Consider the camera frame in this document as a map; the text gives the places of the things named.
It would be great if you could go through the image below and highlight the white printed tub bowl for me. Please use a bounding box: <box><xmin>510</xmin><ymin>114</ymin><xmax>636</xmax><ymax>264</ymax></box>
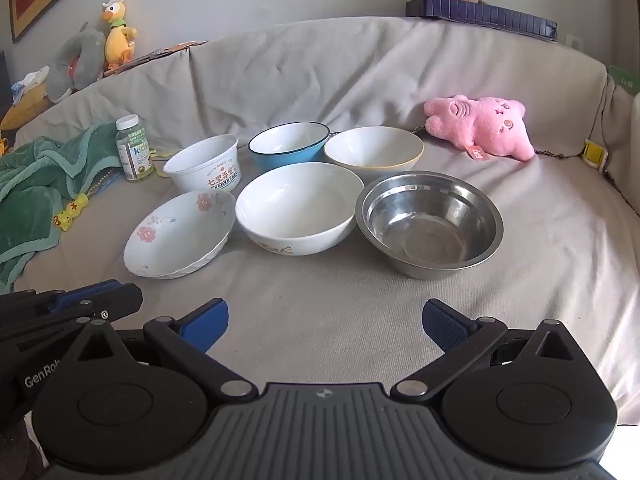
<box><xmin>162</xmin><ymin>134</ymin><xmax>243</xmax><ymax>193</ymax></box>

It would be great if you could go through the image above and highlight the yellow-green string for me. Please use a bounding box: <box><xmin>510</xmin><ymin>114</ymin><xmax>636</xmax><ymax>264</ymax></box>
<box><xmin>148</xmin><ymin>149</ymin><xmax>176</xmax><ymax>180</ymax></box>

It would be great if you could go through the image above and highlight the blue enamel bowl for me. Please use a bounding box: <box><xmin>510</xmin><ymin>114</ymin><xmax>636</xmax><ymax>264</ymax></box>
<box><xmin>248</xmin><ymin>122</ymin><xmax>332</xmax><ymax>173</ymax></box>

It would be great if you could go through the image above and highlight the person's left forearm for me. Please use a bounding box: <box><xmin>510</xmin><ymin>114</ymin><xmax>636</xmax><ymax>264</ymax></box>
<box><xmin>0</xmin><ymin>407</ymin><xmax>46</xmax><ymax>480</ymax></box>

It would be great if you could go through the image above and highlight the stainless steel bowl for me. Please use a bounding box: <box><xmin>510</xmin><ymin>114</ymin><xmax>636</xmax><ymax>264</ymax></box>
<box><xmin>355</xmin><ymin>172</ymin><xmax>504</xmax><ymax>280</ymax></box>

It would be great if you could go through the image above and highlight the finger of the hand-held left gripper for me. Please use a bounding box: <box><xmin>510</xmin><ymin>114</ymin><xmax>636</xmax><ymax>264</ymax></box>
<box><xmin>0</xmin><ymin>282</ymin><xmax>144</xmax><ymax>322</ymax></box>
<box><xmin>0</xmin><ymin>315</ymin><xmax>96</xmax><ymax>346</ymax></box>

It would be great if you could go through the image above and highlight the pink plush pig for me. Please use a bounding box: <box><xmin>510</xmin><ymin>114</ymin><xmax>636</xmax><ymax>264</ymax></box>
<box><xmin>424</xmin><ymin>94</ymin><xmax>536</xmax><ymax>162</ymax></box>

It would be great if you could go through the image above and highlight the white bowl with brown print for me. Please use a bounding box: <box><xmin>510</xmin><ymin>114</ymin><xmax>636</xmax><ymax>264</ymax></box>
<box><xmin>235</xmin><ymin>162</ymin><xmax>366</xmax><ymax>257</ymax></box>

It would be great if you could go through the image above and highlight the grey plush neck pillow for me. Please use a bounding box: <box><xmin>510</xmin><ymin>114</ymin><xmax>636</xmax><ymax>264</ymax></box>
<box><xmin>46</xmin><ymin>22</ymin><xmax>108</xmax><ymax>103</ymax></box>

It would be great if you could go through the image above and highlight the green towel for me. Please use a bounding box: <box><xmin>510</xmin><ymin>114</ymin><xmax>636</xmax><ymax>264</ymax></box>
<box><xmin>0</xmin><ymin>121</ymin><xmax>126</xmax><ymax>296</ymax></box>

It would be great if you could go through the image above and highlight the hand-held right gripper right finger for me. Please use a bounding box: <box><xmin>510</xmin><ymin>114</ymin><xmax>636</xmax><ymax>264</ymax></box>
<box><xmin>392</xmin><ymin>299</ymin><xmax>576</xmax><ymax>403</ymax></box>

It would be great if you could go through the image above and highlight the grey covered sofa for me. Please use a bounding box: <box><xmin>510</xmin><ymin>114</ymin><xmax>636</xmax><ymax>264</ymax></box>
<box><xmin>0</xmin><ymin>15</ymin><xmax>640</xmax><ymax>413</ymax></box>

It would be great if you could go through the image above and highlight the white and blue cloth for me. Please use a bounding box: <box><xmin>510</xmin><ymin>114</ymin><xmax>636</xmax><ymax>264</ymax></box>
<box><xmin>11</xmin><ymin>66</ymin><xmax>51</xmax><ymax>96</ymax></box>

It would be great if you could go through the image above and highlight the clear vitamin bottle white cap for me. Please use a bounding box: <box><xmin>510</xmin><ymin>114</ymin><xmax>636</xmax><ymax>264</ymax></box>
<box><xmin>115</xmin><ymin>114</ymin><xmax>156</xmax><ymax>184</ymax></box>

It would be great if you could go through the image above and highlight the white bowl with yellow rim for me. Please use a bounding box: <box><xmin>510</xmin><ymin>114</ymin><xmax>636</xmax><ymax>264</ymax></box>
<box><xmin>323</xmin><ymin>126</ymin><xmax>425</xmax><ymax>186</ymax></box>

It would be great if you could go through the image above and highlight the yellow cushion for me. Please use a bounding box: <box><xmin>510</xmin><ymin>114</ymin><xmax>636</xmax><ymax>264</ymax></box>
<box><xmin>0</xmin><ymin>92</ymin><xmax>53</xmax><ymax>131</ymax></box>

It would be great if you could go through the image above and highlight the green card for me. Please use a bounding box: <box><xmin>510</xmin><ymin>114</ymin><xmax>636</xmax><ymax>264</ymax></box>
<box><xmin>606</xmin><ymin>65</ymin><xmax>640</xmax><ymax>96</ymax></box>

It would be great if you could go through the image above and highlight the yellow duck plush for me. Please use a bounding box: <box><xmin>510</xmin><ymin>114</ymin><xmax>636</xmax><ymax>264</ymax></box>
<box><xmin>101</xmin><ymin>0</ymin><xmax>138</xmax><ymax>72</ymax></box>

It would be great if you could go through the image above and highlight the small yellow toy clip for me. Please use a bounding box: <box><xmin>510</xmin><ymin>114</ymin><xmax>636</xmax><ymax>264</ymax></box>
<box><xmin>53</xmin><ymin>195</ymin><xmax>90</xmax><ymax>232</ymax></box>

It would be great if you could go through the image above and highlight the white floral plate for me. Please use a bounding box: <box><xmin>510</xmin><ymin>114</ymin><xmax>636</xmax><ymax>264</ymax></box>
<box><xmin>123</xmin><ymin>190</ymin><xmax>237</xmax><ymax>279</ymax></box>

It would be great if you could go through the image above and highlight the dark blue ribbed case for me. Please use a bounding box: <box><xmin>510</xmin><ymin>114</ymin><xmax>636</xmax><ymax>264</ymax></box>
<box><xmin>405</xmin><ymin>0</ymin><xmax>558</xmax><ymax>43</ymax></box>

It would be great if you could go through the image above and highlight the yellow tag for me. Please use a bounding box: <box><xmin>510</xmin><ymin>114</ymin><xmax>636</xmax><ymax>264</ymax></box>
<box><xmin>584</xmin><ymin>140</ymin><xmax>608</xmax><ymax>171</ymax></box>

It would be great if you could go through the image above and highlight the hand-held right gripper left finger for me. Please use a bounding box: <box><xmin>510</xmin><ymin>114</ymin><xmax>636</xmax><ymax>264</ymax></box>
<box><xmin>65</xmin><ymin>298</ymin><xmax>256</xmax><ymax>403</ymax></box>

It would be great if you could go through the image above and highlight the magazine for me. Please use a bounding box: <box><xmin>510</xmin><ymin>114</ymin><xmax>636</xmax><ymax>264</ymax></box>
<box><xmin>102</xmin><ymin>40</ymin><xmax>208</xmax><ymax>78</ymax></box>

